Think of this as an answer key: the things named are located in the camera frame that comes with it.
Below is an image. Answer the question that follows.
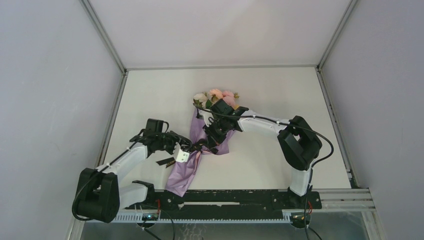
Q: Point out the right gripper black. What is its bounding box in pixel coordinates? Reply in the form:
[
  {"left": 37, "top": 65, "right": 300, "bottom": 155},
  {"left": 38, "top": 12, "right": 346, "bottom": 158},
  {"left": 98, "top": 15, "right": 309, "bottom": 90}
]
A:
[{"left": 202, "top": 118, "right": 229, "bottom": 150}]

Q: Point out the pink fake flower stem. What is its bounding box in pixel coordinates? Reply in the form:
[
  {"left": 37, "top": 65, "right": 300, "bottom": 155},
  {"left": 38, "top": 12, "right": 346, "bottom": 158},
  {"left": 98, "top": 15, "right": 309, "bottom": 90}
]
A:
[{"left": 207, "top": 88, "right": 240, "bottom": 109}]

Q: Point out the white fake flower stem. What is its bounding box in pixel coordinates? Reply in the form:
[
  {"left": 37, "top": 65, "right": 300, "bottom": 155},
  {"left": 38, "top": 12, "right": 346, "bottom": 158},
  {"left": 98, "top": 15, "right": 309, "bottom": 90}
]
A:
[{"left": 193, "top": 92, "right": 209, "bottom": 108}]

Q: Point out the black strap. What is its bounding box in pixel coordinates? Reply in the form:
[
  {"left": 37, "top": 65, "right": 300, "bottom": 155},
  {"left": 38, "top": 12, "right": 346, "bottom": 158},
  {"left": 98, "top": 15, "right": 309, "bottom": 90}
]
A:
[{"left": 155, "top": 132, "right": 220, "bottom": 169}]

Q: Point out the pink wrapping paper sheet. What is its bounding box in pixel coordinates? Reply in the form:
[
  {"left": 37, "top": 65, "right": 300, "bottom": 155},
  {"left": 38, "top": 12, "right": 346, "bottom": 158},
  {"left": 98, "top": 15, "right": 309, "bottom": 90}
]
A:
[{"left": 164, "top": 109, "right": 238, "bottom": 198}]

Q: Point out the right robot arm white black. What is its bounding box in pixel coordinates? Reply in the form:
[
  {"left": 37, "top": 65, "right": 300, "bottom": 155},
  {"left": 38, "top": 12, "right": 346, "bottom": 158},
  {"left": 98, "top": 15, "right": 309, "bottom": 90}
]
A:
[{"left": 197, "top": 100, "right": 323, "bottom": 208}]

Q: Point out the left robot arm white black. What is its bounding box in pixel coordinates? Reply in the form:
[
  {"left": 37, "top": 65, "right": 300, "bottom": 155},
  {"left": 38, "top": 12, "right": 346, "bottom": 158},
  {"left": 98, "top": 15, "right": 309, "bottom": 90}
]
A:
[{"left": 71, "top": 118, "right": 193, "bottom": 223}]

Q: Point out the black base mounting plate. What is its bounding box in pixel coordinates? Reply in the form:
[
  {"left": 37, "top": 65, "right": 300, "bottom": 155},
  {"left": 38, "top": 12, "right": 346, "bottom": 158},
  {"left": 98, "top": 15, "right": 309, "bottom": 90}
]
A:
[{"left": 127, "top": 189, "right": 323, "bottom": 219}]

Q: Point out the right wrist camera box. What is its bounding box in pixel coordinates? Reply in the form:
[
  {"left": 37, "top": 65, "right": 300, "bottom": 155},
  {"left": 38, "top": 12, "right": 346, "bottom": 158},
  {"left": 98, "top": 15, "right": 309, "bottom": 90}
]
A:
[{"left": 197, "top": 110, "right": 214, "bottom": 127}]

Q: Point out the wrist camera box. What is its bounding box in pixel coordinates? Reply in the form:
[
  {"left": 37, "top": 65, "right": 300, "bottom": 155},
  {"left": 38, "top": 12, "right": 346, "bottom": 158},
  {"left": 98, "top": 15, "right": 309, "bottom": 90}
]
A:
[
  {"left": 197, "top": 110, "right": 214, "bottom": 127},
  {"left": 173, "top": 149, "right": 190, "bottom": 163}
]

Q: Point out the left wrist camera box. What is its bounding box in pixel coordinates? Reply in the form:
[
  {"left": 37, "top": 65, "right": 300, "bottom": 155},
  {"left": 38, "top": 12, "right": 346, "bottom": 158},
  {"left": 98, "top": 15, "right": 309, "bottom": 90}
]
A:
[{"left": 173, "top": 149, "right": 190, "bottom": 163}]

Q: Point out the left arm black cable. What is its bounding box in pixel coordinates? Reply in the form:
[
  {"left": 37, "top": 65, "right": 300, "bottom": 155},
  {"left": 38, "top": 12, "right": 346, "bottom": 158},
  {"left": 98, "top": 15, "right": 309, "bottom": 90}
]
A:
[{"left": 71, "top": 120, "right": 193, "bottom": 240}]

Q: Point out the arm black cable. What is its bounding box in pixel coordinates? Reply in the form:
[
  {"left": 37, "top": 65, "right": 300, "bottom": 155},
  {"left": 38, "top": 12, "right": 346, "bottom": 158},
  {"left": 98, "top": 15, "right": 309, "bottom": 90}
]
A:
[
  {"left": 71, "top": 120, "right": 193, "bottom": 240},
  {"left": 193, "top": 105, "right": 335, "bottom": 240}
]

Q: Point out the white cable duct strip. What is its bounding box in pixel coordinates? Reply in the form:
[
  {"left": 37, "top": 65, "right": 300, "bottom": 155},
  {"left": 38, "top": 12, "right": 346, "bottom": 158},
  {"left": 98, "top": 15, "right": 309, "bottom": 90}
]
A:
[{"left": 111, "top": 212, "right": 292, "bottom": 224}]

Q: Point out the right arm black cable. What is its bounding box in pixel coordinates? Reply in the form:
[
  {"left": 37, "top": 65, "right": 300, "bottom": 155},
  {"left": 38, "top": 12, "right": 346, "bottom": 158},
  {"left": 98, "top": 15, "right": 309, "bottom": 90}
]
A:
[{"left": 193, "top": 105, "right": 335, "bottom": 240}]

